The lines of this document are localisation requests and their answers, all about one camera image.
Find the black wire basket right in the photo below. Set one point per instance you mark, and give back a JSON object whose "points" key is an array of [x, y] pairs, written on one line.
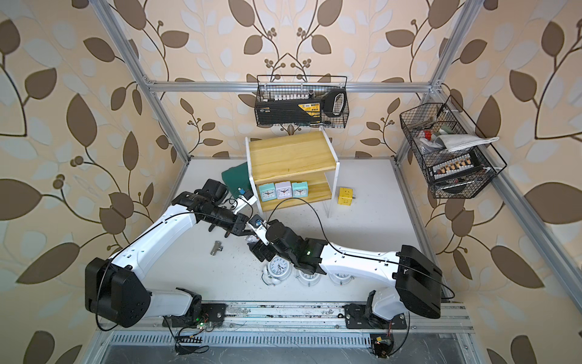
{"points": [[457, 162]]}

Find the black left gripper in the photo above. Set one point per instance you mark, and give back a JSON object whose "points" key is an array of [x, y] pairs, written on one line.
{"points": [[241, 228]]}

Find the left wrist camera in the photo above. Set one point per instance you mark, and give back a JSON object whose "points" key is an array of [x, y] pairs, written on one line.
{"points": [[244, 199]]}

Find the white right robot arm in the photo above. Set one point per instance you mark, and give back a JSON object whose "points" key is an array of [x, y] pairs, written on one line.
{"points": [[408, 280]]}

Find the black handled saw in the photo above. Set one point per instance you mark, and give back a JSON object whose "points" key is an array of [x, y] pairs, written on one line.
{"points": [[334, 103]]}

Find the metal pipe fitting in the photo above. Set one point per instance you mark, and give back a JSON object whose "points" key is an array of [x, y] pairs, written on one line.
{"points": [[218, 247]]}

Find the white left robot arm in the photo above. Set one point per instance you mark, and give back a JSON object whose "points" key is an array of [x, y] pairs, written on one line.
{"points": [[114, 288]]}

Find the metal rail base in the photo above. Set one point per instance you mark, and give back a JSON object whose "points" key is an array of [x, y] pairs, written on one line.
{"points": [[292, 324]]}

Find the white papers in basket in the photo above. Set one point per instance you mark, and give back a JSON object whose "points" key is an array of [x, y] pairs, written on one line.
{"points": [[453, 142]]}

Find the white round clock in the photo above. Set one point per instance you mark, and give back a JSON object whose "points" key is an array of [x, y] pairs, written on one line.
{"points": [[276, 271], [308, 280], [340, 279]]}

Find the wooden two-tier shelf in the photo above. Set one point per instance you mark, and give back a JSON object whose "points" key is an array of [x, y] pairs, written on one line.
{"points": [[308, 157]]}

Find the white square alarm clock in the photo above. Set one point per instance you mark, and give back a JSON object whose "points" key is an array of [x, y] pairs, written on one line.
{"points": [[284, 190]]}

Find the yellow power socket cube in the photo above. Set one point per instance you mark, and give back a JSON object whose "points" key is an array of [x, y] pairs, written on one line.
{"points": [[345, 196]]}

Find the teal square alarm clock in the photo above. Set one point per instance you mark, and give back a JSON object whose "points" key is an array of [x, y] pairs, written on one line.
{"points": [[267, 192]]}

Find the green plastic case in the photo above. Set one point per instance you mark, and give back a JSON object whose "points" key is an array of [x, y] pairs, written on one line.
{"points": [[236, 178]]}

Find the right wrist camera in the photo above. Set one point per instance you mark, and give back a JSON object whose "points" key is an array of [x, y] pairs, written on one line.
{"points": [[258, 225]]}

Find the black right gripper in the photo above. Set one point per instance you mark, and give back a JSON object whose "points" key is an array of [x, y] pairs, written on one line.
{"points": [[261, 250]]}

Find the black wire basket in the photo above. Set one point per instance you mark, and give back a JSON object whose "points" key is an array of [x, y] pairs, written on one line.
{"points": [[457, 162], [304, 86]]}

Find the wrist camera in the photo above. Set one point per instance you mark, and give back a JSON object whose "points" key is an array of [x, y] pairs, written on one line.
{"points": [[258, 225], [244, 199]]}

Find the black wire basket back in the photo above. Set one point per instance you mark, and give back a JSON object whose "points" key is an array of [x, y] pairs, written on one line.
{"points": [[304, 86]]}

